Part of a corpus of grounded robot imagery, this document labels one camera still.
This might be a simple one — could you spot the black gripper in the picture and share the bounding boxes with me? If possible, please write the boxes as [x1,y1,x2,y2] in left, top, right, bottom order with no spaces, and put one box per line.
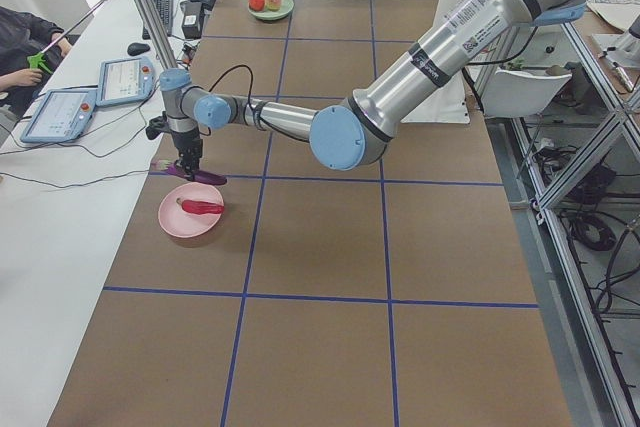
[171,129,203,181]

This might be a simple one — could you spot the purple eggplant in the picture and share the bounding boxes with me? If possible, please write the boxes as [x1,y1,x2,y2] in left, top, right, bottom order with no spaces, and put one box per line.
[150,160,227,186]

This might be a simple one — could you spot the red chili pepper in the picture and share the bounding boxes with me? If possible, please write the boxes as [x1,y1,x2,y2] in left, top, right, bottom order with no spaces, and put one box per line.
[176,197,225,215]

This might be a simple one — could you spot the yellow pink peach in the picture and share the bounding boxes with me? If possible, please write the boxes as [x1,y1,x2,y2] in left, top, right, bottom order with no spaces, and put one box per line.
[265,0,282,12]

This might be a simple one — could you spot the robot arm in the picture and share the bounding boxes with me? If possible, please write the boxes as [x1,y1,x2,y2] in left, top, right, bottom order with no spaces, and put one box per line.
[145,0,586,185]

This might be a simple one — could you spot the pink plate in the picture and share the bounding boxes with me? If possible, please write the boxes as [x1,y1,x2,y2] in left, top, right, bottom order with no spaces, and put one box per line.
[158,183,224,238]

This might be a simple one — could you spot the far teach pendant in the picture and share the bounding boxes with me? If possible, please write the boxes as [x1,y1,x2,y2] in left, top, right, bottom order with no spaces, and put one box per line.
[96,56,155,107]

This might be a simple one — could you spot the teach pendant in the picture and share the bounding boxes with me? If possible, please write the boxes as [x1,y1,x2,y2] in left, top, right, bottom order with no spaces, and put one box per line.
[20,89,97,144]
[96,56,155,107]

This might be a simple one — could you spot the black computer mouse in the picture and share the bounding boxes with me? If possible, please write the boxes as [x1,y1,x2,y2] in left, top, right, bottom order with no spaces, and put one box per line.
[127,42,150,56]

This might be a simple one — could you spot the near teach pendant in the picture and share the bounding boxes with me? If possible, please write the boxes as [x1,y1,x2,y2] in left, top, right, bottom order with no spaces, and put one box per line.
[20,89,97,144]

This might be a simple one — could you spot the black power adapter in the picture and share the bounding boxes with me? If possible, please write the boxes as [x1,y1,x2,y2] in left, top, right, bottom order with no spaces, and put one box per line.
[181,2,204,40]

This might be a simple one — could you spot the black keyboard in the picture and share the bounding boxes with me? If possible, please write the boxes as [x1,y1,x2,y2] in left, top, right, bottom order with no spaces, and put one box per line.
[142,0,174,37]

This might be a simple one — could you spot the light green plate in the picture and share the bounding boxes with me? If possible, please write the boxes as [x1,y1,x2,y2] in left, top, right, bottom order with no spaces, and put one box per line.
[247,0,295,22]

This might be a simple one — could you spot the person at the desk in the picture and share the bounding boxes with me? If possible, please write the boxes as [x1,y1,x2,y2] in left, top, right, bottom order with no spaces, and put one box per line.
[1,7,72,118]

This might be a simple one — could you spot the white chair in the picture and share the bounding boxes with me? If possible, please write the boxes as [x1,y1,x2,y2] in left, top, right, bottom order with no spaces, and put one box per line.
[481,69,572,118]

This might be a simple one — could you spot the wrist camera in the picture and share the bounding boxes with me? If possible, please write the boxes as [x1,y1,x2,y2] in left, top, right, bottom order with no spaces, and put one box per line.
[145,116,171,141]

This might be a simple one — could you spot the green handled grabber stick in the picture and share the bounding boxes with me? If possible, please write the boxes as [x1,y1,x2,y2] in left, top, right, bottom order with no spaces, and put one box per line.
[27,0,107,74]

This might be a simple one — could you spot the aluminium frame post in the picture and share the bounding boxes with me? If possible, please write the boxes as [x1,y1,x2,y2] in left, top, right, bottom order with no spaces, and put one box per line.
[134,0,178,70]

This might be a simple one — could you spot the white camera stand base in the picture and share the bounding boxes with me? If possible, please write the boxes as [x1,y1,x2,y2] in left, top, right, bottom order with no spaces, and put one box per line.
[402,0,469,124]

